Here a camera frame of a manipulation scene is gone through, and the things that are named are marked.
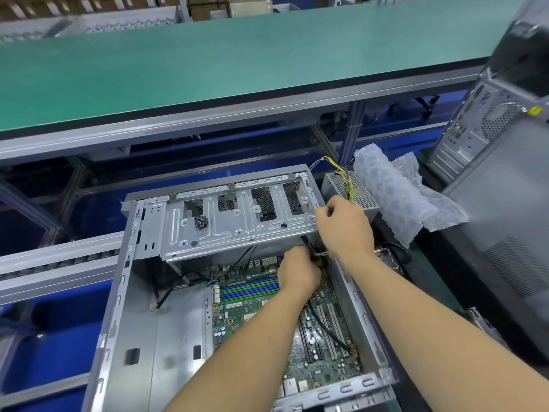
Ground person's left forearm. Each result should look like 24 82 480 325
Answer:
163 287 315 412

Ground grey power supply unit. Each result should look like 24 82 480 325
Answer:
311 153 379 221

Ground person's right hand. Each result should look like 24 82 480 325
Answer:
313 195 376 265

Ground grey computer tower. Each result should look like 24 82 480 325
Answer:
424 21 549 185

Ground stack of cardboard boxes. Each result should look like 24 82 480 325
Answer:
0 0 276 22

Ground black cable loop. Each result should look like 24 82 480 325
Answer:
390 94 439 118

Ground metal heatsink cooler fan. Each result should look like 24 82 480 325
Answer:
377 243 413 271

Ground white bubble wrap bag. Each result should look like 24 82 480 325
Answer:
353 143 471 249

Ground dark grey case side panel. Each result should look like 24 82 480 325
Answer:
446 116 549 340

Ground black and silver computer case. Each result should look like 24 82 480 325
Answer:
81 164 403 412

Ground person's left hand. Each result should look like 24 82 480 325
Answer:
276 245 323 301

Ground green motherboard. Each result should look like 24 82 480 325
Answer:
206 253 363 398

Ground green RAM stick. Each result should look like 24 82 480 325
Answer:
214 277 281 304

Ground green conveyor belt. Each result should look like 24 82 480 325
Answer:
0 0 528 134

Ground aluminium roller conveyor rail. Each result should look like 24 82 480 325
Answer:
0 232 125 306

